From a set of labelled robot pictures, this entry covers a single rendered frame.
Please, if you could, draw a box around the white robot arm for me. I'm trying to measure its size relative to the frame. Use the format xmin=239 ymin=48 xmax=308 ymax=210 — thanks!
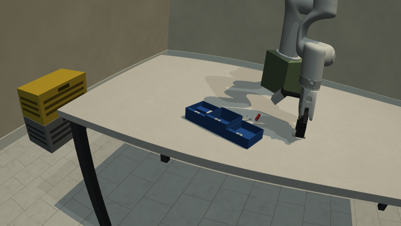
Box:
xmin=271 ymin=0 xmax=338 ymax=105

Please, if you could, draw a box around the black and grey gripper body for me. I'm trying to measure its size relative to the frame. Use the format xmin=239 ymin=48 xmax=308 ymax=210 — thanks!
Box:
xmin=299 ymin=83 xmax=320 ymax=121

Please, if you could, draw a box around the blue rack of bins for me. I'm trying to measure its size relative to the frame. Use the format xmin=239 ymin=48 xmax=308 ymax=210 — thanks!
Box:
xmin=185 ymin=101 xmax=264 ymax=149

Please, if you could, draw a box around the white domino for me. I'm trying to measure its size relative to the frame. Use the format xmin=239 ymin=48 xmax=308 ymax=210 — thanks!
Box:
xmin=242 ymin=115 xmax=252 ymax=121

